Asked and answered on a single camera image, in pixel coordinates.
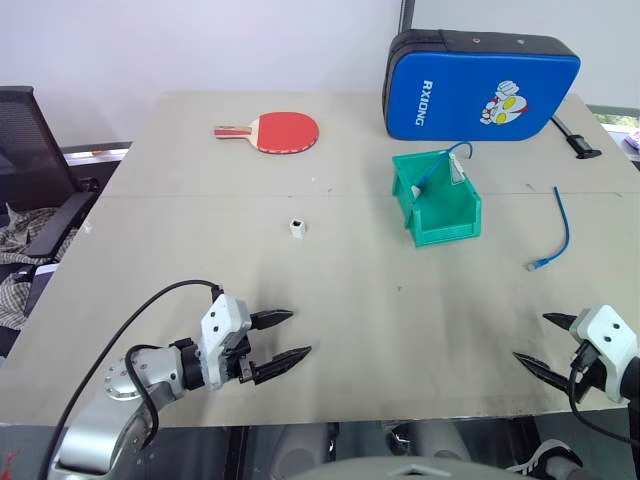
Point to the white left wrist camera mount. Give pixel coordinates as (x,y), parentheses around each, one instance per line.
(222,325)

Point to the black vertical pole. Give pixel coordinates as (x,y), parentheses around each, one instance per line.
(407,15)

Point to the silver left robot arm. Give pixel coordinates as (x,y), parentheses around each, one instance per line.
(120,381)

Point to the green plastic bin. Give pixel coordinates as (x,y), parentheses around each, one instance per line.
(440,215)

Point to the pink object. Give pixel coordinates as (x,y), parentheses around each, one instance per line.
(634,140)

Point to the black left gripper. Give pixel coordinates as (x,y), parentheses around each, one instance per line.
(244,367)

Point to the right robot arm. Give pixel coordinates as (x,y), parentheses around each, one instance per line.
(631,377)

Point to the small white connector block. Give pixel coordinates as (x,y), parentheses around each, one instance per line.
(297,227)

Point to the black and white shoe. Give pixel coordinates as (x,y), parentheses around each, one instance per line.
(550,457)

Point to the blue RXIONG kick pad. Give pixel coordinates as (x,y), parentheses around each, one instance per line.
(475,95)

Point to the plaid checked cloth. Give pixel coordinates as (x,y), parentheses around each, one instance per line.
(20,240)

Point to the black mesh office chair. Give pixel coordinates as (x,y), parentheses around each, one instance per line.
(30,165)

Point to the red table tennis paddle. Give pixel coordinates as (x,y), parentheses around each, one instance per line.
(285,131)

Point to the black caliper tool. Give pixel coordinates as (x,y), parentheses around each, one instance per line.
(575,140)

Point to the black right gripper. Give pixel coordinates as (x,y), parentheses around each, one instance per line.
(590,375)

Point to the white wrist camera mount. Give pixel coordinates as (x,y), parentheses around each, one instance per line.
(222,325)
(607,332)

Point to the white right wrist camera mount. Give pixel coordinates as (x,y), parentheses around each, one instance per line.
(607,332)

